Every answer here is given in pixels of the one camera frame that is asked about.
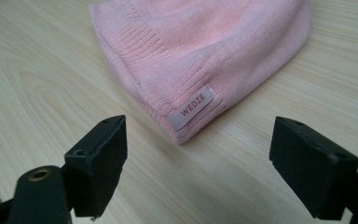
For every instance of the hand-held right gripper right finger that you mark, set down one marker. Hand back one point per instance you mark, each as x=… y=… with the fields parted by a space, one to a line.
x=310 y=168

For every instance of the pink knitted beanie hat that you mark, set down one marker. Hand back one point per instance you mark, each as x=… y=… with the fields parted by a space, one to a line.
x=195 y=59

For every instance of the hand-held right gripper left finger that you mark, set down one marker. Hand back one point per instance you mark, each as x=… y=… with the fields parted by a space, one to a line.
x=99 y=168

